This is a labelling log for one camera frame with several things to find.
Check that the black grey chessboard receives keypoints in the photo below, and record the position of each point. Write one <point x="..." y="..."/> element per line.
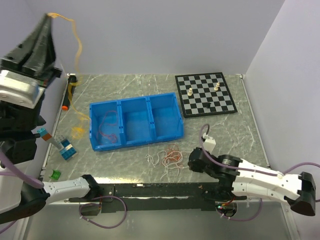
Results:
<point x="203" y="92"/>

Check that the black marker orange cap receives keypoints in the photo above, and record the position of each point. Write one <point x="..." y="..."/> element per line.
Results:
<point x="72" y="80"/>

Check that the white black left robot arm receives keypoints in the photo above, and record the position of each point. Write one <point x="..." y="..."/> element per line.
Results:
<point x="21" y="195"/>

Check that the blue middle plastic bin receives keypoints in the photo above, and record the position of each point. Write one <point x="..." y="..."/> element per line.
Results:
<point x="135" y="124"/>

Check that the toy brick tower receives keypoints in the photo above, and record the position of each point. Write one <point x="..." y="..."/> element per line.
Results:
<point x="63" y="145"/>

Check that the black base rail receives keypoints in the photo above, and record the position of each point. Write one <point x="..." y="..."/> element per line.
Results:
<point x="160" y="196"/>

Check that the cream chess piece right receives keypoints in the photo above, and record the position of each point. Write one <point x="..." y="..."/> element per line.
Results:
<point x="217" y="86"/>

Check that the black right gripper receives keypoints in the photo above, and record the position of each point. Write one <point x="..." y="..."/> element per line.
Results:
<point x="194" y="167"/>

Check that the blue right plastic bin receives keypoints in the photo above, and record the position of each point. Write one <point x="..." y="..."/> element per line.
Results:
<point x="165" y="117"/>

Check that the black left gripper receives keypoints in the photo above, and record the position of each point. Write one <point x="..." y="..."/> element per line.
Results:
<point x="36" y="54"/>

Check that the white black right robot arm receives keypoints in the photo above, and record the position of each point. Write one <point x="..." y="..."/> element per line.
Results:
<point x="240" y="179"/>

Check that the cream chess piece left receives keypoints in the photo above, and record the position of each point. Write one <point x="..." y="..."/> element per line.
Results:
<point x="190" y="92"/>

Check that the cream chess piece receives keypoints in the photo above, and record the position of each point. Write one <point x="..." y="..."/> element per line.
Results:
<point x="190" y="92"/>
<point x="217" y="86"/>

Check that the blue left plastic bin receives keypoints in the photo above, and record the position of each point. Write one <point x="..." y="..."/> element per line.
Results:
<point x="106" y="126"/>

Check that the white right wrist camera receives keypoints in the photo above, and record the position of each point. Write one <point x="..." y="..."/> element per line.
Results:
<point x="209" y="143"/>

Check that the green plastic block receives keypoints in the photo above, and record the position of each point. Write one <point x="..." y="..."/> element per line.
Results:
<point x="56" y="174"/>

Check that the blue plastic bin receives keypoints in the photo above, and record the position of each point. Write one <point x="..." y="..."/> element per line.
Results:
<point x="165" y="117"/>
<point x="135" y="124"/>
<point x="106" y="126"/>

